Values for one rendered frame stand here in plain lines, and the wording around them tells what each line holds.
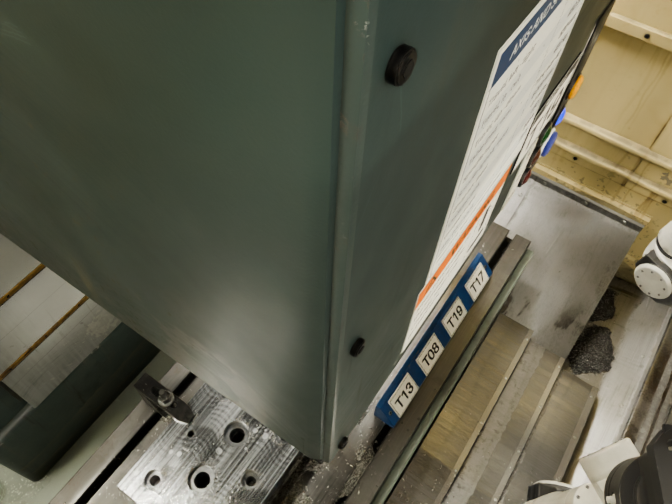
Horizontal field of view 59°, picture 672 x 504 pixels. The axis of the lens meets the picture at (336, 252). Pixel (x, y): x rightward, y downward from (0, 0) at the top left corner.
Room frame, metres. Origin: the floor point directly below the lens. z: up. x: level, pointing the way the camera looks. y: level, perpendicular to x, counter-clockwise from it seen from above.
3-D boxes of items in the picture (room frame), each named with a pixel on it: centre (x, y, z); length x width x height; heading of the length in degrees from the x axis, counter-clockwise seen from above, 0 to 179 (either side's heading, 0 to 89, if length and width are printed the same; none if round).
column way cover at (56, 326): (0.56, 0.49, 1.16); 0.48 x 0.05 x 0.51; 148
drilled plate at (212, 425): (0.27, 0.19, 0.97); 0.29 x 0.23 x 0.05; 148
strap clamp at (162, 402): (0.37, 0.31, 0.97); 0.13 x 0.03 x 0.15; 58
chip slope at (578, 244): (0.88, -0.24, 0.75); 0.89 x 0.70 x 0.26; 58
